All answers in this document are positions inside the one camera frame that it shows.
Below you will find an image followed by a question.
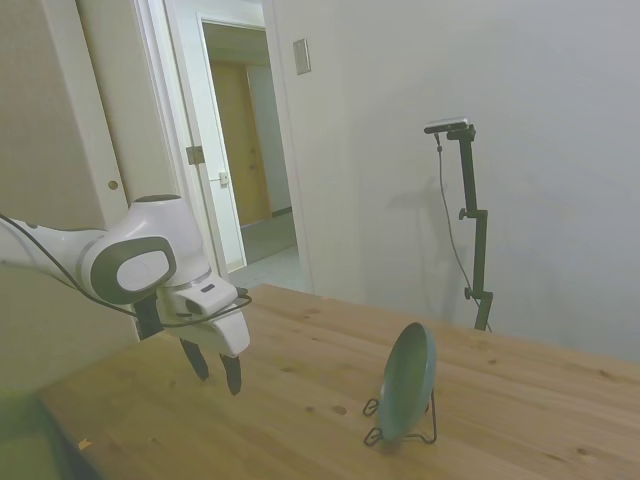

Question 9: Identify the black wire plate stand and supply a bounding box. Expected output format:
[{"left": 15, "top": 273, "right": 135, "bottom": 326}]
[{"left": 362, "top": 389, "right": 441, "bottom": 447}]

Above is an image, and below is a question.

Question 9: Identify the grey wall switch plate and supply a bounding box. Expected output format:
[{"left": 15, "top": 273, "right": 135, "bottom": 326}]
[{"left": 292, "top": 37, "right": 312, "bottom": 77}]

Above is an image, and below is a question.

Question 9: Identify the wooden hallway door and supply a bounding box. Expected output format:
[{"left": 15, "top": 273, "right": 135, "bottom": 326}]
[{"left": 209, "top": 59, "right": 274, "bottom": 229}]

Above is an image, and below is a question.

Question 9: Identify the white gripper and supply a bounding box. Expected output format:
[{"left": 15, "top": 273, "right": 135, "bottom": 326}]
[{"left": 158, "top": 287, "right": 252, "bottom": 398}]

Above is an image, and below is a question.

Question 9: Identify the black cable plug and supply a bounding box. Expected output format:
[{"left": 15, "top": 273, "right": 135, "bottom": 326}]
[{"left": 133, "top": 296, "right": 162, "bottom": 342}]

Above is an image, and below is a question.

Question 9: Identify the beige closet door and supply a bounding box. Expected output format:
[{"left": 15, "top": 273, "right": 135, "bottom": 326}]
[{"left": 0, "top": 0, "right": 133, "bottom": 236}]

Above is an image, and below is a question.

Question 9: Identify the grey stereo camera bar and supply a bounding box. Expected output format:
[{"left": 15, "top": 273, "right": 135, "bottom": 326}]
[{"left": 423, "top": 116, "right": 473, "bottom": 135}]

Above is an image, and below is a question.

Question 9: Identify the white door frame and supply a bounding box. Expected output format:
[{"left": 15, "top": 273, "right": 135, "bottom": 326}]
[{"left": 133, "top": 0, "right": 315, "bottom": 294}]

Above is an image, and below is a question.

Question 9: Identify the black jointed camera stand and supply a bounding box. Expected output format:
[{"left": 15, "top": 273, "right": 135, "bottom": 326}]
[{"left": 445, "top": 125, "right": 495, "bottom": 332}]

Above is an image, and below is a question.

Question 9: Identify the teal round plate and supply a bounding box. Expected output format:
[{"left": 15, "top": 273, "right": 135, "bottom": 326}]
[{"left": 377, "top": 322, "right": 438, "bottom": 444}]

